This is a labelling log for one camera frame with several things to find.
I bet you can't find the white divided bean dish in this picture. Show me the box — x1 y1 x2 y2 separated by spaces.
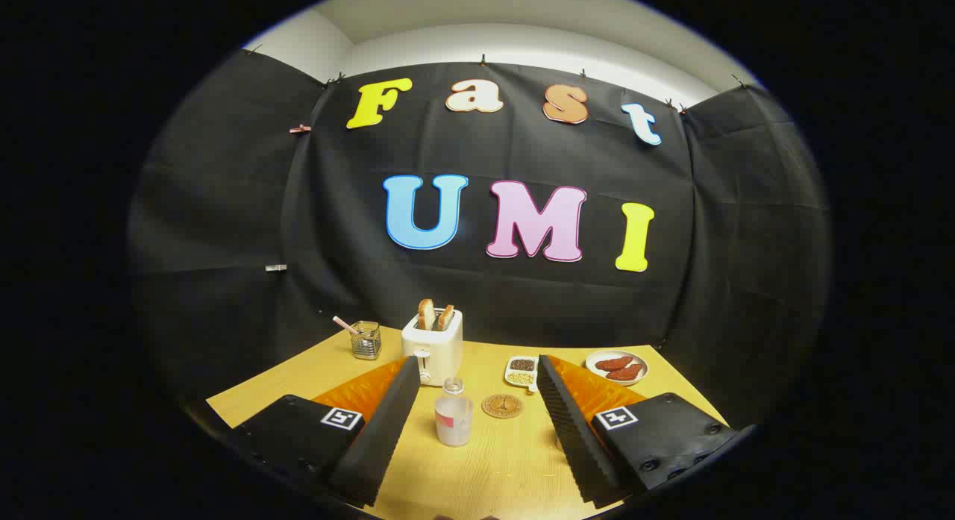
504 356 539 392

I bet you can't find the wooden table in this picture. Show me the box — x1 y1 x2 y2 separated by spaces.
205 325 729 520

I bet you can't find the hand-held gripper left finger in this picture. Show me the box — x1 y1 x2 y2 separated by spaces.
224 355 423 509

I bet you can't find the round wooden coaster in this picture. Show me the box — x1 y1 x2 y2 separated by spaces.
481 394 525 420

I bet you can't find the white toaster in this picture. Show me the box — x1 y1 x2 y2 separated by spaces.
401 309 464 387

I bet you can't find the wire mesh holder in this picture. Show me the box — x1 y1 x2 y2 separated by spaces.
351 321 383 361

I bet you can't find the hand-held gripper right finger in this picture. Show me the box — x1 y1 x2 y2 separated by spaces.
536 354 741 506

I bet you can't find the clear juice bottle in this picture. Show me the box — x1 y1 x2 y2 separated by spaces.
435 378 475 448

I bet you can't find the black backdrop cloth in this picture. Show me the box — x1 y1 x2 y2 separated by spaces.
127 50 833 424

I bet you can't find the white oval plate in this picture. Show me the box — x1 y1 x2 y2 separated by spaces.
586 350 649 387

